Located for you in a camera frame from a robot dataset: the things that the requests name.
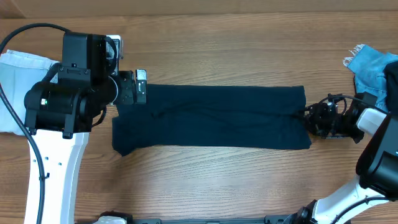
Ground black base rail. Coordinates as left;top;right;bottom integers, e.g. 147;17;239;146
74;211;352;224

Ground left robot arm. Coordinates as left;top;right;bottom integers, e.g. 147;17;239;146
24;32;147;223

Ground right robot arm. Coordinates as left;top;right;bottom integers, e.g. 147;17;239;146
283;92;397;223

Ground crumpled blue denim garment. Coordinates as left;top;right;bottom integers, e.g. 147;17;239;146
343;44;397;112

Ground dark navy t-shirt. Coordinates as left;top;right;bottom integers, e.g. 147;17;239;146
112;84;311;156

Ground dark garment on denim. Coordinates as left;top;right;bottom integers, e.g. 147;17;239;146
384;61;398;114

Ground folded light blue jeans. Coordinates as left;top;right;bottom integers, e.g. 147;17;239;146
1;50;57;122

